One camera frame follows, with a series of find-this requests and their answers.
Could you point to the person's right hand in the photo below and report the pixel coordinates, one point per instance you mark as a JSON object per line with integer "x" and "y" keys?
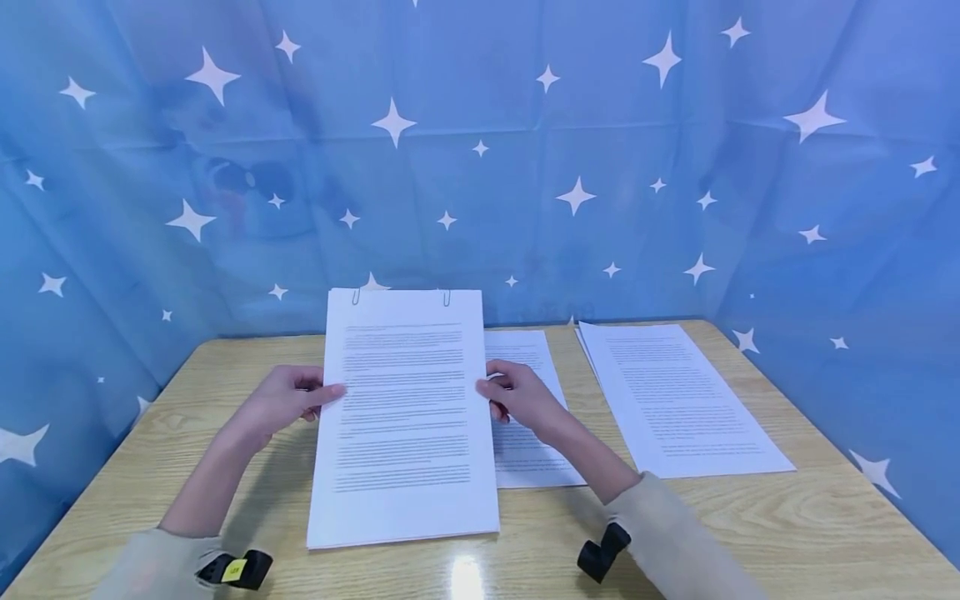
{"x": 529, "y": 400}

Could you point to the person's left hand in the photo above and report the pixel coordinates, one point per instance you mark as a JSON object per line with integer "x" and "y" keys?
{"x": 274, "y": 404}

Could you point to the person's left fingers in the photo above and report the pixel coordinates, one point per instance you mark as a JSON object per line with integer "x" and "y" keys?
{"x": 309, "y": 377}

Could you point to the person's right fingers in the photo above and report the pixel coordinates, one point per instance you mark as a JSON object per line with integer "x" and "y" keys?
{"x": 504, "y": 371}

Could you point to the person's right thumb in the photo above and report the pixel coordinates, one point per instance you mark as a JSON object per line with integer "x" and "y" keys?
{"x": 495, "y": 389}

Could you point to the person's left thumb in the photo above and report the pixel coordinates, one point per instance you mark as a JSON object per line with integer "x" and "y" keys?
{"x": 326, "y": 394}

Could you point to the clipped stack of printed paper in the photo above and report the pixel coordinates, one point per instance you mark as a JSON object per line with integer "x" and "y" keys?
{"x": 405, "y": 433}

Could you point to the person's right forearm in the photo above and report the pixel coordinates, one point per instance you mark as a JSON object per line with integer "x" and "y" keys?
{"x": 660, "y": 533}

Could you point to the person's left forearm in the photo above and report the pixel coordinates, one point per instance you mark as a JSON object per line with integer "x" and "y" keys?
{"x": 195, "y": 500}

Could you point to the single printed paper sheet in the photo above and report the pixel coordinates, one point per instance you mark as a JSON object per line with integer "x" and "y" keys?
{"x": 525, "y": 458}

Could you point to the loose stack of printed sheets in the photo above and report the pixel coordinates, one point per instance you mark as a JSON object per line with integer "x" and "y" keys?
{"x": 675, "y": 400}

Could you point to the black wrist band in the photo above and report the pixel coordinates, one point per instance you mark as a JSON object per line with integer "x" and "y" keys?
{"x": 244, "y": 569}
{"x": 602, "y": 552}

